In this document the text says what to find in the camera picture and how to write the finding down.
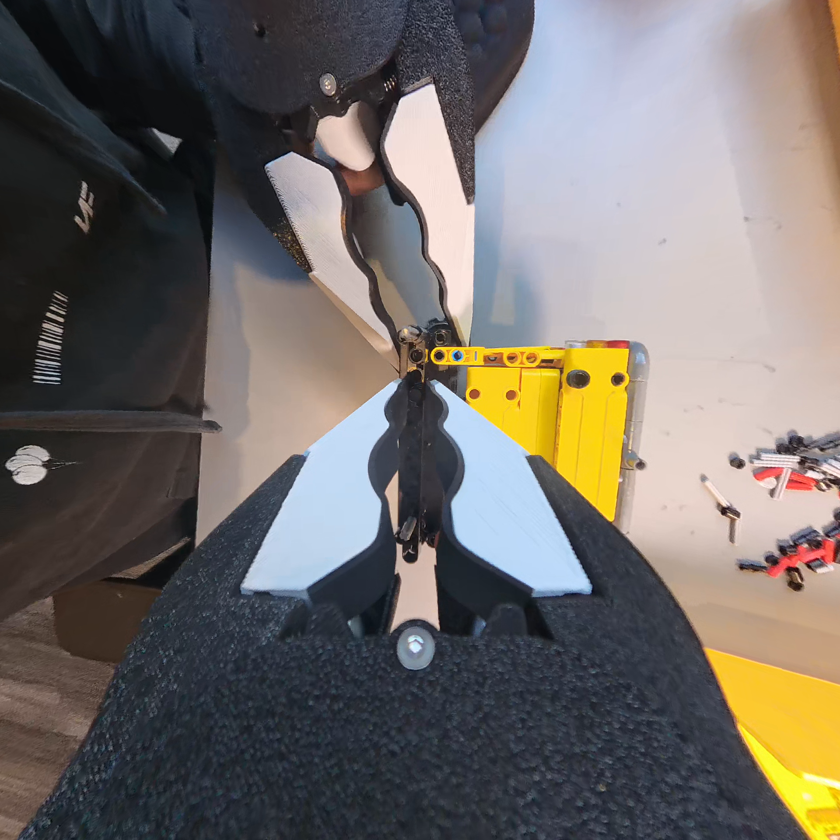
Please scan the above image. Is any grey desk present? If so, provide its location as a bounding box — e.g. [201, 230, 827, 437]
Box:
[197, 0, 840, 683]

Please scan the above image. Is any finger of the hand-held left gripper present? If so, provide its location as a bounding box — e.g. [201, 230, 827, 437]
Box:
[374, 79, 477, 355]
[263, 150, 403, 357]

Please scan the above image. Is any person's left hand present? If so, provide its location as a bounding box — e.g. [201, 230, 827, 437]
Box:
[339, 155, 389, 196]

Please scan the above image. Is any pile of small brick parts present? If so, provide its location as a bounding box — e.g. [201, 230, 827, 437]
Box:
[729, 430, 840, 593]

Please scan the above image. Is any grey axle pin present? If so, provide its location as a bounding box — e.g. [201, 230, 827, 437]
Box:
[697, 472, 745, 544]

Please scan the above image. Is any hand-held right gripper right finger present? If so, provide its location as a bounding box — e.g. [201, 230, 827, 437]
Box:
[418, 381, 589, 618]

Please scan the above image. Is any black yellow toy brick vehicle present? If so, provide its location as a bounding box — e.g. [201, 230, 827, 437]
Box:
[401, 335, 652, 534]

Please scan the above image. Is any yellow plastic box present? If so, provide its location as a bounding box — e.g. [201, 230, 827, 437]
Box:
[703, 645, 840, 840]

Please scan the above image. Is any person's left forearm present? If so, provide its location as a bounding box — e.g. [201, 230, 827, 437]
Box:
[27, 0, 263, 140]

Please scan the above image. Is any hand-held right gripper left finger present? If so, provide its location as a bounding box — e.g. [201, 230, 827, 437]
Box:
[243, 381, 418, 618]

